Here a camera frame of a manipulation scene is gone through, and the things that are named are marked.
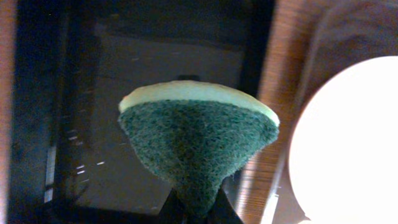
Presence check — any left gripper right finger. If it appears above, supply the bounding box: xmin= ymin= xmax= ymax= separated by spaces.
xmin=208 ymin=189 xmax=243 ymax=224

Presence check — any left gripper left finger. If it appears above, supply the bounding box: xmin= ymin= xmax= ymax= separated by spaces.
xmin=157 ymin=189 xmax=185 ymax=224

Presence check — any green yellow scrub sponge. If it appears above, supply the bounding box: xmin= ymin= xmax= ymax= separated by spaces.
xmin=118 ymin=80 xmax=280 ymax=217

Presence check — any white plate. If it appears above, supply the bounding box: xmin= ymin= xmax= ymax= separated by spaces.
xmin=289 ymin=56 xmax=397 ymax=224

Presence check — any black plastic tray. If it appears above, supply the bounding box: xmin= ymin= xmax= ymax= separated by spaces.
xmin=2 ymin=1 xmax=279 ymax=223

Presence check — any brown clear plastic tray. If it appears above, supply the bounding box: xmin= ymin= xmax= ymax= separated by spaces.
xmin=236 ymin=0 xmax=397 ymax=224

